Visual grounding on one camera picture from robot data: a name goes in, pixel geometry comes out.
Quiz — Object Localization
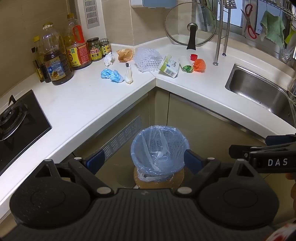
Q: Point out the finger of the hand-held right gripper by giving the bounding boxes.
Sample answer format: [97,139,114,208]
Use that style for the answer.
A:
[34,134,296,147]
[229,145,266,161]

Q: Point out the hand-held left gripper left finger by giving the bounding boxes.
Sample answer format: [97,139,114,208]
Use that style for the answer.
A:
[34,148,114,197]

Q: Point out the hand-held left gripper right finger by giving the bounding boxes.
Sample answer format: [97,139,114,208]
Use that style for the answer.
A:
[174,149,257,197]

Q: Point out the bin with blue plastic liner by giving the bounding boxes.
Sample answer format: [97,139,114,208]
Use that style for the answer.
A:
[130,125,190,183]

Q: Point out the small white squeeze bottle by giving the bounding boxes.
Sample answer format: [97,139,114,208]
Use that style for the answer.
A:
[124,62,134,84]

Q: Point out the orange foam net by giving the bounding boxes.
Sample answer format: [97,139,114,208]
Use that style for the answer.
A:
[193,59,207,73]

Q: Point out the white green medicine box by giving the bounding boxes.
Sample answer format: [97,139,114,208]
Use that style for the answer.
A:
[158,55,180,78]

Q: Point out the white cup with green print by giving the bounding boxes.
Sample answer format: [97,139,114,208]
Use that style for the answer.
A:
[179,56,194,73]

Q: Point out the white tissue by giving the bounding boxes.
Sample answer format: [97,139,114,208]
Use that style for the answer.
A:
[104,52,115,67]

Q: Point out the white foam net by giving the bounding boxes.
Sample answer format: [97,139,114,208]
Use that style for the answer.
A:
[134,47,163,73]

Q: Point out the grey cabinet vent grille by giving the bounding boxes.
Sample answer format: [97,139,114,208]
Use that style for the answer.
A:
[98,115,142,160]

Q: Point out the beige base cabinet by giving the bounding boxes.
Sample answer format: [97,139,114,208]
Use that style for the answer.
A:
[69,86,278,189]

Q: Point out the stainless steel sink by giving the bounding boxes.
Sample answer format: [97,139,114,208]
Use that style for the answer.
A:
[225,63,296,128]

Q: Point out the red white patterned clothing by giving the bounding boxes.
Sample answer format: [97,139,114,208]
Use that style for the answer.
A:
[270,221,296,241]

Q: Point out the black gas stove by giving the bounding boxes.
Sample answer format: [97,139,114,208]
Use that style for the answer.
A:
[0,89,52,175]

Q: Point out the dark oil bottle blue label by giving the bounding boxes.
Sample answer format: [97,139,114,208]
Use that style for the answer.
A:
[38,22,74,86]

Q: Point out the dark sauce bottle yellow cap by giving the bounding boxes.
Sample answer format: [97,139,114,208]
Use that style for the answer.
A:
[32,36,52,83]

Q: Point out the yellow green cloth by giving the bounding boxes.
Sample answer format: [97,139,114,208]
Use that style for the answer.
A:
[284,22,296,45]

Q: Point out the sauce jar dark lid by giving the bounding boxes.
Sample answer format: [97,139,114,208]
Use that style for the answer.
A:
[87,37,102,62]

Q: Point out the green dish cloth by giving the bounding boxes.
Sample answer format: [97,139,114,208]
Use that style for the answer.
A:
[259,10,286,49]

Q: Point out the sauce jar checkered lid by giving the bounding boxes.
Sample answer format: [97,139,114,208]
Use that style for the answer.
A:
[99,38,111,56]

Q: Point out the metal dish rack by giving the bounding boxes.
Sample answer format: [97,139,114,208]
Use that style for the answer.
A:
[213,0,296,66]

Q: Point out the window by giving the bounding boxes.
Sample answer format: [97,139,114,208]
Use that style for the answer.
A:
[217,0,296,39]

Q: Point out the green cutting board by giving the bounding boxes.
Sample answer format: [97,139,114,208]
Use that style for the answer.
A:
[203,0,218,32]

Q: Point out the grey cutting board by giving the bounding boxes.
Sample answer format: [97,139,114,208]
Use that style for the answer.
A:
[195,0,205,32]

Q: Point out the oil bottle orange handle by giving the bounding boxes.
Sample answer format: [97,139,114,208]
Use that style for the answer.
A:
[62,13,92,70]

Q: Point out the red handled scissors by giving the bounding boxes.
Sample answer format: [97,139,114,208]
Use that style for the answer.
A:
[240,3,258,40]

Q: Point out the glass pot lid black handle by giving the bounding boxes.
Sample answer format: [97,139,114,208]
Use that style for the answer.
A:
[165,4,218,50]

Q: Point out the white wall vent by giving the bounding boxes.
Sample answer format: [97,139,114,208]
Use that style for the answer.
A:
[83,0,103,29]

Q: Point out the white blue wall dispenser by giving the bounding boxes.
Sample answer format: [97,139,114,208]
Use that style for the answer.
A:
[130,0,177,9]

